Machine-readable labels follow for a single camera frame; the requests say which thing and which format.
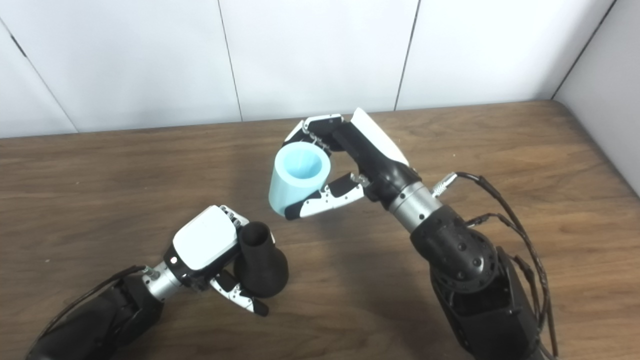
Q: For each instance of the black funnel-shaped nozzle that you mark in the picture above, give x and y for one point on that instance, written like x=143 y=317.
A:
x=260 y=265

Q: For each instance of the black wall panel hinge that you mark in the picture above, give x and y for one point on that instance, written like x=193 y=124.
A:
x=18 y=45

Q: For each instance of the light blue cylinder cup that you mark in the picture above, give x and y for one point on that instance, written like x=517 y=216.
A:
x=290 y=185

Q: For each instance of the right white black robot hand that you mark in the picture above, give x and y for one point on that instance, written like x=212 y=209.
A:
x=375 y=155

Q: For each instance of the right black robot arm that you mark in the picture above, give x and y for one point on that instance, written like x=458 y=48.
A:
x=465 y=260

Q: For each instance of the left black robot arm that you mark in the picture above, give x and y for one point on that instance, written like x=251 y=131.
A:
x=100 y=320

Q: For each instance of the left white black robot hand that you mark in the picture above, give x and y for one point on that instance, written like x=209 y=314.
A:
x=205 y=240

